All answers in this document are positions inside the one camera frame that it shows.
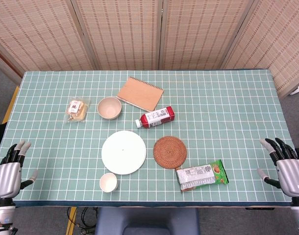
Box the clear bag of biscuits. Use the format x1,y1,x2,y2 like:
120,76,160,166
64,97,91,123

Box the bamboo folding screen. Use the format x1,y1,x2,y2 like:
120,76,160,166
0,0,299,98

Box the brown spiral notebook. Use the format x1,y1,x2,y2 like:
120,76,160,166
116,76,165,113

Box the black floor cables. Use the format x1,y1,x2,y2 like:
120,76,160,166
75,207,99,235

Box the yellow table frame edge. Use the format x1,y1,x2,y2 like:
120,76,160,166
2,86,20,124

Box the green checkered tablecloth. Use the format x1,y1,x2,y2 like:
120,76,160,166
0,70,297,208

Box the green snack packet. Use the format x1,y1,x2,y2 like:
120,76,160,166
175,159,229,193

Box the beige bowl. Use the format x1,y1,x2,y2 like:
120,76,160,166
97,96,123,120

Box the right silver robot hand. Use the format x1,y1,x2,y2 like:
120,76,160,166
256,137,299,198

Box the blue chair seat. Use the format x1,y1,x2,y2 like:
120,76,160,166
94,207,201,235

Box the yellow table leg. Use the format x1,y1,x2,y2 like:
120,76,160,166
65,207,78,235

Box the white round plate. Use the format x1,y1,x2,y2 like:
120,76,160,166
101,130,147,175

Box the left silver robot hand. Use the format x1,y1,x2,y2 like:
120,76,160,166
0,140,39,200

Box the woven rattan coaster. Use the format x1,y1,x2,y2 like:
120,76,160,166
153,136,188,169

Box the white paper cup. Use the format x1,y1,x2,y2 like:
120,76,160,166
99,172,119,193

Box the red juice bottle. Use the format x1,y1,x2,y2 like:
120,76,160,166
135,106,176,130

